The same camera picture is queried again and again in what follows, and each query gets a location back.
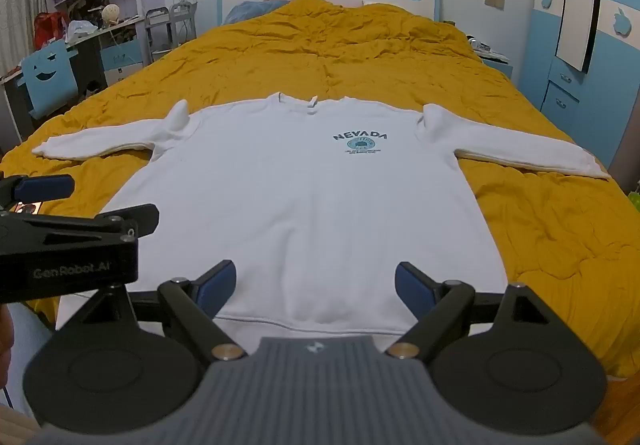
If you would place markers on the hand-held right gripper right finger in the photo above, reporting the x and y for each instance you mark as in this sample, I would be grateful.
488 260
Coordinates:
415 287

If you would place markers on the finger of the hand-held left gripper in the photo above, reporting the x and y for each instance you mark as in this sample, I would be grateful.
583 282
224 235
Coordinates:
45 186
120 220

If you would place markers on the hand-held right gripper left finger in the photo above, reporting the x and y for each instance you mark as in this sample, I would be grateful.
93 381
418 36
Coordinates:
217 287

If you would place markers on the white printed sweatshirt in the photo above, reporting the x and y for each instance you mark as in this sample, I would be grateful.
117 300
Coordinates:
300 200

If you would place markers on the blue smiley chair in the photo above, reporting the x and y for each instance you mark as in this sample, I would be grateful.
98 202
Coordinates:
47 77

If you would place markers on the dark desk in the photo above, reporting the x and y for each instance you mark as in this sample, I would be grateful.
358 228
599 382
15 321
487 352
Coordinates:
95 60

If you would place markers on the red bag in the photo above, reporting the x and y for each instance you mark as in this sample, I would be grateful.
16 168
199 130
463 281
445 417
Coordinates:
50 27

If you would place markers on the white plastic bag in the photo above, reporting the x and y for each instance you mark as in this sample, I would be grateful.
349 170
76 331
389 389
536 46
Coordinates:
80 29

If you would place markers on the cream round ball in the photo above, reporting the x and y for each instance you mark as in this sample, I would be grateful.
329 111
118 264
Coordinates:
111 14

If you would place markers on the grey trolley rack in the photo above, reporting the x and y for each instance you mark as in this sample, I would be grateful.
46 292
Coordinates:
167 30

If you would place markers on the blue nightstand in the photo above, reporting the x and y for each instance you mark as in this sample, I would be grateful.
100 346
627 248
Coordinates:
497 62

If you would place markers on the yellow quilted blanket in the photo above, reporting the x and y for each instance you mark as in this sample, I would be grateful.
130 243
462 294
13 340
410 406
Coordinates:
350 55

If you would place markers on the blue pillow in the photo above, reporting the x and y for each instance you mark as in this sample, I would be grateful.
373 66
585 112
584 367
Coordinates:
250 12

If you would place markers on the blue and white wardrobe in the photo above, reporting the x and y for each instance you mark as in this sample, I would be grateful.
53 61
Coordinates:
617 75

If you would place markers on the beige wall switch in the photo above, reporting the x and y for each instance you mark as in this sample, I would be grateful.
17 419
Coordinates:
494 1

